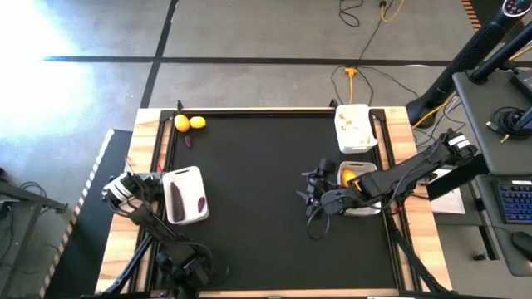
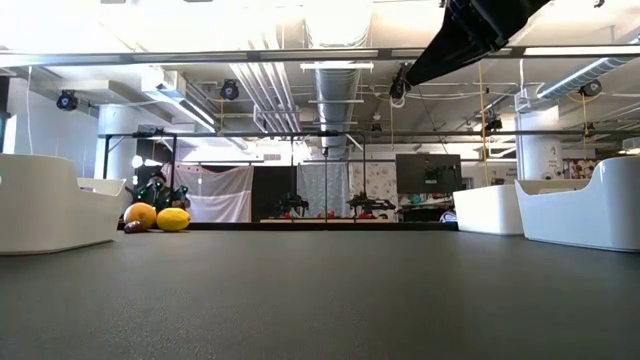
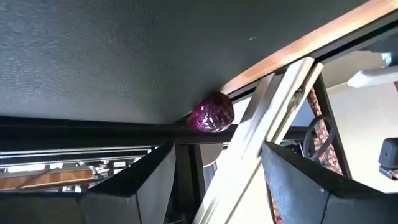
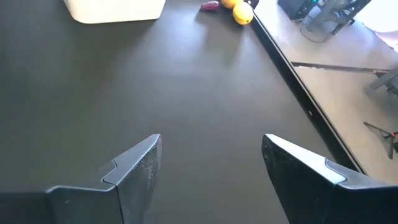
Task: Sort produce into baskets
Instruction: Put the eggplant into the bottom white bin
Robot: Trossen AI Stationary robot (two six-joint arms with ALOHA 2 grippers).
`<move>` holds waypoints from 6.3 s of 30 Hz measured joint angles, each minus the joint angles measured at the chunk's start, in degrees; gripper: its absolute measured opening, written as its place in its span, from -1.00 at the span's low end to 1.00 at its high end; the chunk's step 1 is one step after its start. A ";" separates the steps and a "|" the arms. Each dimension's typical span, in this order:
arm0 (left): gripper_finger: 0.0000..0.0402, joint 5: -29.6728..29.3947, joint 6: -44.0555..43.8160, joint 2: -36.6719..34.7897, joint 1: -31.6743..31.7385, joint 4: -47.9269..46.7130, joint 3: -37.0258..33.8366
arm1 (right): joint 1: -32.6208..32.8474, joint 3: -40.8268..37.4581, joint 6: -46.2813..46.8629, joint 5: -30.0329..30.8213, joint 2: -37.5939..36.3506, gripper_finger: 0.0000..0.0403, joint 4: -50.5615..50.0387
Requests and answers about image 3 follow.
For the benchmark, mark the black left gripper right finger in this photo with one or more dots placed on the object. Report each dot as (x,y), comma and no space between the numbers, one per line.
(311,196)

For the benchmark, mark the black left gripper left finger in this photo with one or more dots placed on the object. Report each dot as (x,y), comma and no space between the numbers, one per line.
(130,193)

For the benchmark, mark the small purple eggplant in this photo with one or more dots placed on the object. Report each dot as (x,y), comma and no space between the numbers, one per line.
(211,113)

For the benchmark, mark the black table mat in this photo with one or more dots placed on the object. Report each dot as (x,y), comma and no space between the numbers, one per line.
(124,56)

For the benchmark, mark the diagonal frame strut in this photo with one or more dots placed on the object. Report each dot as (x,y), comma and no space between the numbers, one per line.
(255,130)

